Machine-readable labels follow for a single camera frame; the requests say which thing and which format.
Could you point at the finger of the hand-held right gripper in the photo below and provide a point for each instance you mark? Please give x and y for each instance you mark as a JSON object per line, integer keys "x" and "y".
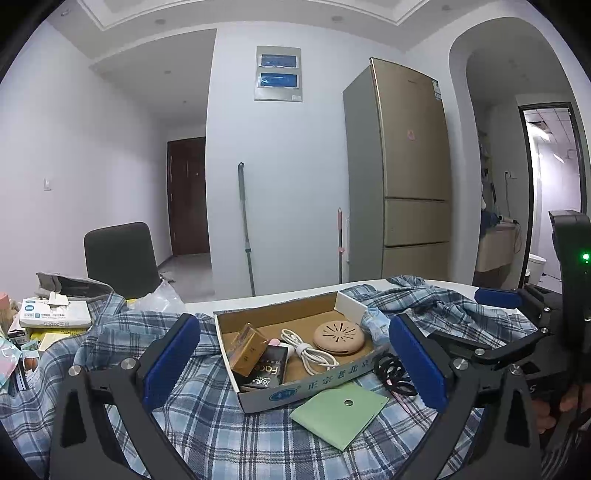
{"x": 461, "y": 346}
{"x": 496, "y": 297}

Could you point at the blue plaid shirt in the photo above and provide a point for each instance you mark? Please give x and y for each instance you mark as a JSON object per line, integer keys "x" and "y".
{"x": 221, "y": 438}

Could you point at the green flat pouch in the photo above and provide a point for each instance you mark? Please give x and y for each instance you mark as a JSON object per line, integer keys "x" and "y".
{"x": 332, "y": 415}

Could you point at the dark wooden door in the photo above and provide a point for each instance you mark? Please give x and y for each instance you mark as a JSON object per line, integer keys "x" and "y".
{"x": 189, "y": 198}

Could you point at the light blue tissue packet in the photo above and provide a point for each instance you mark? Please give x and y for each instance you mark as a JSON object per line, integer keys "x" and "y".
{"x": 376, "y": 325}

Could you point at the black tissue packet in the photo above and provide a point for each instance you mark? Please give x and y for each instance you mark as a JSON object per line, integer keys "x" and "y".
{"x": 268, "y": 369}

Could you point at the yellow flat box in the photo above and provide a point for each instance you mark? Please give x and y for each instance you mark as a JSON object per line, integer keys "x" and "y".
{"x": 51, "y": 339}

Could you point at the beige round slotted case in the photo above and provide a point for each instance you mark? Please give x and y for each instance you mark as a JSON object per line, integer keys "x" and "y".
{"x": 339, "y": 339}

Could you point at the person's right hand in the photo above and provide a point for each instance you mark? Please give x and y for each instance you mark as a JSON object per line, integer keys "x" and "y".
{"x": 545, "y": 410}

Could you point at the teal wet wipes pack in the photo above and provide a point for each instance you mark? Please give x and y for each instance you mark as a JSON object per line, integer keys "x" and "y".
{"x": 8, "y": 362}

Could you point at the grey wall electrical panel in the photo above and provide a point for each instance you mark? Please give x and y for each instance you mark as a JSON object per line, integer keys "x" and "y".
{"x": 278, "y": 74}

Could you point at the pink lidded jar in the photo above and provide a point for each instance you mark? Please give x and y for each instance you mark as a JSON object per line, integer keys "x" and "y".
{"x": 3, "y": 311}

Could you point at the small white box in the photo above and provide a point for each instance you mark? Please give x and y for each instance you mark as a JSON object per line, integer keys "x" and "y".
{"x": 351, "y": 307}

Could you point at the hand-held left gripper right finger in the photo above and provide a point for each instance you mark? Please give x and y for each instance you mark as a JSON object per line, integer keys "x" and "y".
{"x": 418, "y": 364}

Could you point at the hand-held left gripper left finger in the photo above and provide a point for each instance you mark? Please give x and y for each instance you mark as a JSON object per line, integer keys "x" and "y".
{"x": 171, "y": 360}

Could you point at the gold refrigerator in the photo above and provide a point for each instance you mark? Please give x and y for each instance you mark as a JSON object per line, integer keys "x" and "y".
{"x": 411, "y": 184}

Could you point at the white tissue pack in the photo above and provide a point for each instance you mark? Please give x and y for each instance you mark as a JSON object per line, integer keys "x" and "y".
{"x": 55, "y": 314}

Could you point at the yellow cigarette pack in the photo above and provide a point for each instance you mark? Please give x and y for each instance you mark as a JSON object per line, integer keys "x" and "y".
{"x": 247, "y": 348}

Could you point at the beige vanity cabinet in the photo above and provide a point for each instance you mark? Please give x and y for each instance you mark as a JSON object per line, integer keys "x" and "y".
{"x": 496, "y": 249}

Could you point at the dark grey chair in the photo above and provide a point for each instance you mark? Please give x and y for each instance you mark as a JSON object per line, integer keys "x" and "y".
{"x": 120, "y": 258}

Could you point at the grey folded pouch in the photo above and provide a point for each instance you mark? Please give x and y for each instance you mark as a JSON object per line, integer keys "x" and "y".
{"x": 74, "y": 284}

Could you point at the clear plastic bag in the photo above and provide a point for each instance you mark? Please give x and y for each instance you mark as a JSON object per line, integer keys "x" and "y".
{"x": 157, "y": 300}

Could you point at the white narrow panel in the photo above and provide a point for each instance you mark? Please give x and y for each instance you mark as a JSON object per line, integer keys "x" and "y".
{"x": 347, "y": 244}

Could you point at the cardboard box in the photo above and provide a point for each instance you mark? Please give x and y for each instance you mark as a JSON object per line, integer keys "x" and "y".
{"x": 286, "y": 392}

